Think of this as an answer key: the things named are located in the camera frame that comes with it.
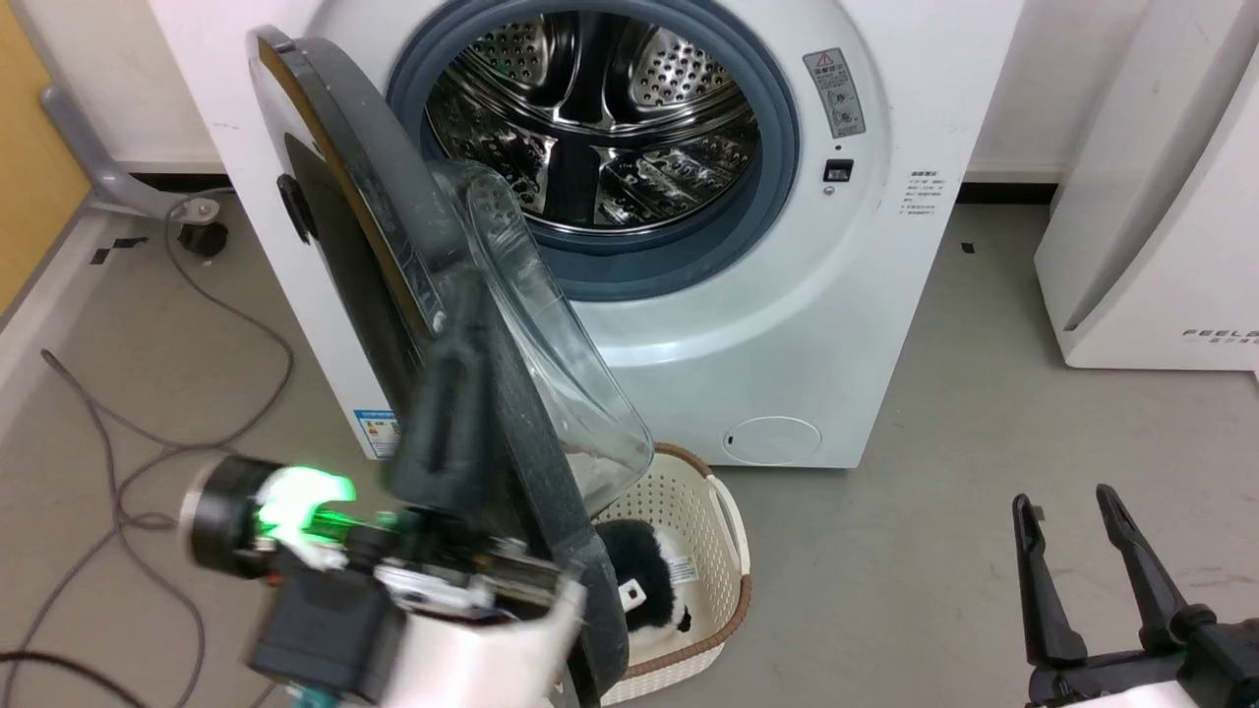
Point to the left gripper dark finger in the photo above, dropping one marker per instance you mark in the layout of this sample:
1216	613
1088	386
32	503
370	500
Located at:
448	423

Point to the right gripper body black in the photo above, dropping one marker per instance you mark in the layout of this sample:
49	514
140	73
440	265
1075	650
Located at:
1220	659

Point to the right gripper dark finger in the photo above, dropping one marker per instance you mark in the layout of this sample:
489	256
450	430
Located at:
1146	565
1045	590

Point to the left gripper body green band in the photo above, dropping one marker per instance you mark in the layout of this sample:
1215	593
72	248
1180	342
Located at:
295	506

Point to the dark round washing machine door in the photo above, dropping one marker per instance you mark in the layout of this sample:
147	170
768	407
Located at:
354	197

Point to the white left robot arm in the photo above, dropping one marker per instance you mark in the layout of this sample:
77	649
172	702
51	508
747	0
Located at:
492	659

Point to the grey rubber door gasket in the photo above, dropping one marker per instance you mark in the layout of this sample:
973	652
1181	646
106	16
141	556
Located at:
689	258

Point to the white front-load washing machine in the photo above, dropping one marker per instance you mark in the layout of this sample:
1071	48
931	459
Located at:
836	324

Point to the black door latch socket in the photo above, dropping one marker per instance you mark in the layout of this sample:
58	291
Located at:
838	171

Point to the blue energy label sticker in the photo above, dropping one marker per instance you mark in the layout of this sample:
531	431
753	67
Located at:
379	435

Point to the black and white plush toy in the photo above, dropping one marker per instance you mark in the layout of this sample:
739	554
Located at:
637	562

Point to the cream plastic laundry basket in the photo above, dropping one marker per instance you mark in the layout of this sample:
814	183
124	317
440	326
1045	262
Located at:
693	501

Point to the black caster wheel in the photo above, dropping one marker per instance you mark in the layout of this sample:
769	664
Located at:
203	239

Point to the round white filter cover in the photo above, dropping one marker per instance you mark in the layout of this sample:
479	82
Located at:
773	441

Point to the white appliance with grey lettering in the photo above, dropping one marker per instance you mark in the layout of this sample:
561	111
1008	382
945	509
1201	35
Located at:
1161	246

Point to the perforated steel washer drum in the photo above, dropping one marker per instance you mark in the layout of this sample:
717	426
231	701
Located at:
600	128

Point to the grey caster stand leg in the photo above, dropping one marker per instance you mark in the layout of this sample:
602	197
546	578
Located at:
108	167

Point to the yellow wooden panel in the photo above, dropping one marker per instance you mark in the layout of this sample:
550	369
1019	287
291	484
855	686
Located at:
29	157

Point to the grey warning sticker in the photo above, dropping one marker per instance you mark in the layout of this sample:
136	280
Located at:
834	93

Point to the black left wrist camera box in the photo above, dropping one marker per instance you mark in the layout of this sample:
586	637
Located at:
329	634

